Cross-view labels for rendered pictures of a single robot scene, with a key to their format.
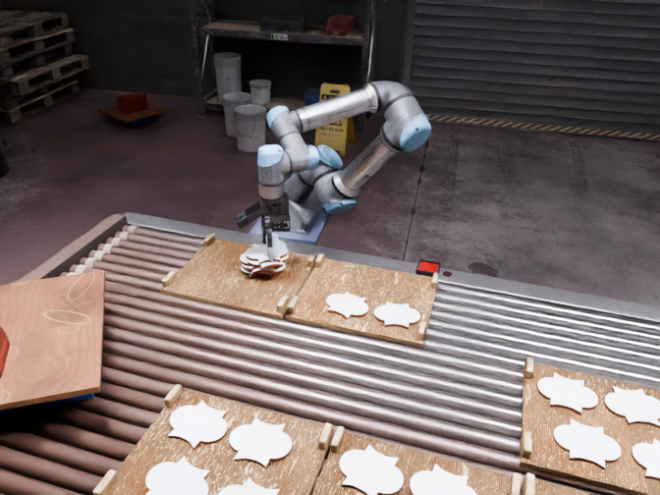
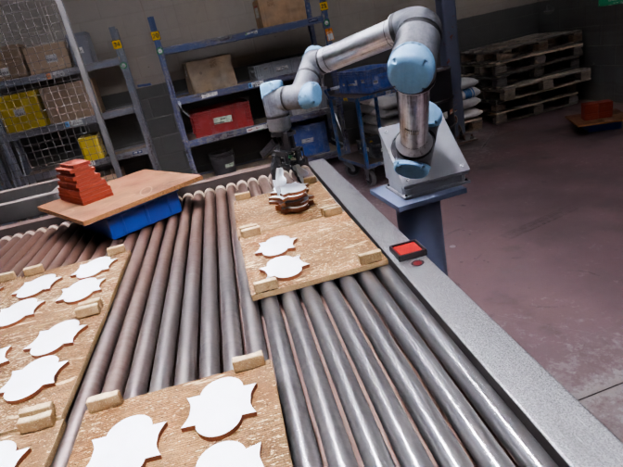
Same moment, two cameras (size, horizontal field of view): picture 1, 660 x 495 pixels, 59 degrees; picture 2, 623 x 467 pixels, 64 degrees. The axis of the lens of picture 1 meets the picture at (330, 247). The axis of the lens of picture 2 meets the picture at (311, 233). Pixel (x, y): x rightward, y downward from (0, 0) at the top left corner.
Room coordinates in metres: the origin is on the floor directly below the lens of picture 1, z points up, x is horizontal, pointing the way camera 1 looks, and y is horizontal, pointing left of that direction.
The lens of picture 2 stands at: (1.01, -1.33, 1.49)
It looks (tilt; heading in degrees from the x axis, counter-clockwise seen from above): 22 degrees down; 67
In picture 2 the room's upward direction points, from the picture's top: 12 degrees counter-clockwise
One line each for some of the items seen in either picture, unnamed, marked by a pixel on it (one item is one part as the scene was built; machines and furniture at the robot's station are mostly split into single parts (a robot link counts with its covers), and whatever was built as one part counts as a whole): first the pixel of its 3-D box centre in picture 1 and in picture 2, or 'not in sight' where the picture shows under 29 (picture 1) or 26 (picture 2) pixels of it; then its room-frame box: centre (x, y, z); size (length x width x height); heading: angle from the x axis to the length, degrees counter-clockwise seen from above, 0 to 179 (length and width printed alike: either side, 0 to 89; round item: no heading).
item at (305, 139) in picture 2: not in sight; (304, 138); (3.51, 4.13, 0.32); 0.50 x 0.41 x 0.37; 165
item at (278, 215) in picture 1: (274, 212); (286, 148); (1.63, 0.18, 1.16); 0.09 x 0.08 x 0.12; 106
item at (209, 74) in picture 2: not in sight; (209, 74); (2.62, 4.33, 1.26); 0.49 x 0.38 x 0.34; 175
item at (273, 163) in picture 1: (271, 165); (274, 99); (1.63, 0.18, 1.31); 0.09 x 0.08 x 0.11; 124
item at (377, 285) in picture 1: (365, 298); (305, 249); (1.50, -0.12, 0.93); 0.41 x 0.35 x 0.02; 74
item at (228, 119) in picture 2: not in sight; (220, 118); (2.62, 4.29, 0.78); 0.66 x 0.45 x 0.28; 169
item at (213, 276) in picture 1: (243, 274); (283, 208); (1.62, 0.28, 0.93); 0.41 x 0.35 x 0.02; 73
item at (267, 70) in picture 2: not in sight; (277, 69); (3.35, 4.11, 1.16); 0.60 x 0.40 x 0.15; 171
